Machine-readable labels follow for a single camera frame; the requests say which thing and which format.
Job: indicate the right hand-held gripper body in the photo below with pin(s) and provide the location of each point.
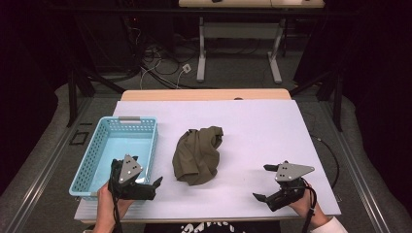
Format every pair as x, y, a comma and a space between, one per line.
290, 171

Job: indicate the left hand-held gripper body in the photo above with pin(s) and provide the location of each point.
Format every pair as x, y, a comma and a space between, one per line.
129, 170

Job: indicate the light blue perforated basket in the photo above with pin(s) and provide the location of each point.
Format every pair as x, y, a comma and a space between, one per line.
129, 142

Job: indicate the olive green cloth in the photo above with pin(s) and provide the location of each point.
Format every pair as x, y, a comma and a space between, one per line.
197, 155

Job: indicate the person's right hand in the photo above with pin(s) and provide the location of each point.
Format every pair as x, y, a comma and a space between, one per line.
301, 205

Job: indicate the person's left hand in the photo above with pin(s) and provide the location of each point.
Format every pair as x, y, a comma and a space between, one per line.
104, 204

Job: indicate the person's black printed shirt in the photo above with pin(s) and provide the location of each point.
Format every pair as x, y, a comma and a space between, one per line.
259, 227

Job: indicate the white table cover sheet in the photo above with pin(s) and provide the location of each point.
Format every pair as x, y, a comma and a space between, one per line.
259, 136

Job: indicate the dark table grommet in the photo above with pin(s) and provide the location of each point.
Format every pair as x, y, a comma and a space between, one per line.
238, 98

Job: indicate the black metal stand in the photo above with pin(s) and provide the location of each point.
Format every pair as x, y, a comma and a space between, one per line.
72, 97
338, 103

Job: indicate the white power adapter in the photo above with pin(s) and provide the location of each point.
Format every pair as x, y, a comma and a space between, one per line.
186, 68

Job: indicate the beige table with white legs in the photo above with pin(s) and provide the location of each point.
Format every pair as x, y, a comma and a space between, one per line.
239, 30

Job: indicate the aluminium floor rail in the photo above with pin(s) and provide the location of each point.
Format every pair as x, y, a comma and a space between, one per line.
40, 176
359, 178

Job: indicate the black horizontal frame bar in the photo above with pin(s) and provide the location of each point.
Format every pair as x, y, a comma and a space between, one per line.
129, 11

